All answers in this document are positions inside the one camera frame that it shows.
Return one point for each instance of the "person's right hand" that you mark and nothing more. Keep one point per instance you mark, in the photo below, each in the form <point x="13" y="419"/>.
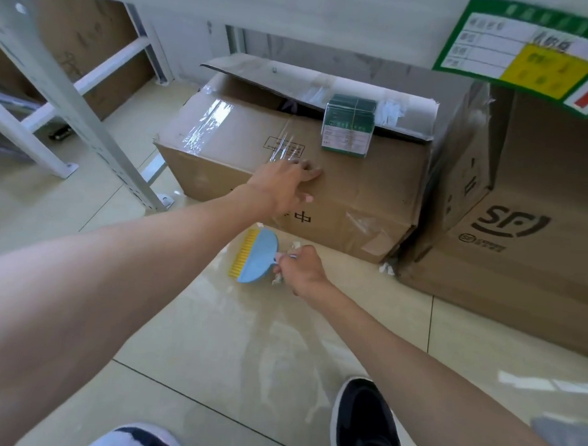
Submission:
<point x="302" y="271"/>

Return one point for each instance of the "person's left hand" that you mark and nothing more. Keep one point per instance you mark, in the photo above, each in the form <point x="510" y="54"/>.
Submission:
<point x="276" y="186"/>

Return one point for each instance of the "person's left thumb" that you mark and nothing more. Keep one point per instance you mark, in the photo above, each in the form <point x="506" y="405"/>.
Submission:
<point x="304" y="198"/>

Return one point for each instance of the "person's right fingers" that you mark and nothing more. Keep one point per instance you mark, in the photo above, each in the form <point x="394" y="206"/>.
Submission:
<point x="284" y="263"/>

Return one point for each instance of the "blue brush with yellow bristles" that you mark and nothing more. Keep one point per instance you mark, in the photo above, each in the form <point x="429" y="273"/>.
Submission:
<point x="256" y="257"/>

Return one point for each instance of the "large taped cardboard box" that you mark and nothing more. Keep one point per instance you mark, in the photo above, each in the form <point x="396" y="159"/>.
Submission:
<point x="352" y="193"/>

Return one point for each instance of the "person's right forearm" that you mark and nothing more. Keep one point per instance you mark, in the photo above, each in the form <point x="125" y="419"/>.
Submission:
<point x="414" y="374"/>

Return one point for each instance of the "person's left forearm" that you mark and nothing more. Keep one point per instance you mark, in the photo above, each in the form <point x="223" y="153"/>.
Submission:
<point x="104" y="291"/>

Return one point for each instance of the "white crumpled paper scrap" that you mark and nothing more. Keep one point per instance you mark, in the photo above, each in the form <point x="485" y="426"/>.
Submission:
<point x="386" y="268"/>
<point x="277" y="278"/>
<point x="295" y="245"/>

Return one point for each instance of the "green shrink-wrapped packet bundle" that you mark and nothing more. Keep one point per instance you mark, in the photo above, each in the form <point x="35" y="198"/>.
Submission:
<point x="348" y="126"/>

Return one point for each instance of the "black right shoe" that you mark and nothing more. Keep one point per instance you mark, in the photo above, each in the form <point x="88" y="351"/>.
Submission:
<point x="366" y="420"/>

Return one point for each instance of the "white shelf board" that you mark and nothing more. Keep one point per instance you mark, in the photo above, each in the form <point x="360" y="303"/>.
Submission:
<point x="306" y="18"/>

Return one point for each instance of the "cardboard box with black logo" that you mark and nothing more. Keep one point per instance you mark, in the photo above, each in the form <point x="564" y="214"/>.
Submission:
<point x="524" y="238"/>

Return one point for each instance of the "white and black left shoe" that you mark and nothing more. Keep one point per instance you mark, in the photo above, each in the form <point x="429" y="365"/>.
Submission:
<point x="137" y="440"/>

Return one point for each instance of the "small black object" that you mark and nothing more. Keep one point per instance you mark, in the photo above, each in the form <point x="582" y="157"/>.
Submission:
<point x="61" y="134"/>

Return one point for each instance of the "white metal shelf rack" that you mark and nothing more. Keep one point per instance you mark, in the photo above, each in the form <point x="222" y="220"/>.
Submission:
<point x="62" y="92"/>

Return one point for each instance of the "green bordered label sign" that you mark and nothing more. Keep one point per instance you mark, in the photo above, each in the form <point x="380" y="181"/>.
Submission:
<point x="526" y="50"/>

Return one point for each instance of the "plain brown cardboard box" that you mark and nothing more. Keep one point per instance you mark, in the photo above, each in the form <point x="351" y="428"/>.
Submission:
<point x="84" y="39"/>

